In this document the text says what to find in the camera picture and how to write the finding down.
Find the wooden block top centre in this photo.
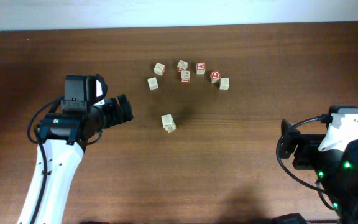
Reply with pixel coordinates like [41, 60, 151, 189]
[177, 60, 188, 72]

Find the wooden block upper left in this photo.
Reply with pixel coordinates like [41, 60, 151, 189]
[154, 63, 165, 76]

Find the wooden block red bottom centre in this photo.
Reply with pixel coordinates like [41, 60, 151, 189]
[180, 70, 190, 83]

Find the plain wooden block letter I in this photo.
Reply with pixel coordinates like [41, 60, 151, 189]
[161, 114, 174, 128]

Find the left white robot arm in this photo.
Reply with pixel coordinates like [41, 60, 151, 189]
[18, 74, 134, 223]

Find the red letter Q block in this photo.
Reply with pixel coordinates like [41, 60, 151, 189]
[210, 70, 221, 83]

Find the plain wooden block right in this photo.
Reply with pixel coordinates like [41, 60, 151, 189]
[219, 78, 230, 90]

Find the wooden block far left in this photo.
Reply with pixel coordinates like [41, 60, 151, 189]
[147, 77, 158, 90]

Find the red letter A block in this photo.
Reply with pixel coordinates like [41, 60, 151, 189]
[196, 62, 206, 75]

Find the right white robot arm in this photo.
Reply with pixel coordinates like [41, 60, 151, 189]
[275, 105, 358, 223]

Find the green letter B block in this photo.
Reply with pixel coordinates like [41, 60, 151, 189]
[164, 123, 177, 133]

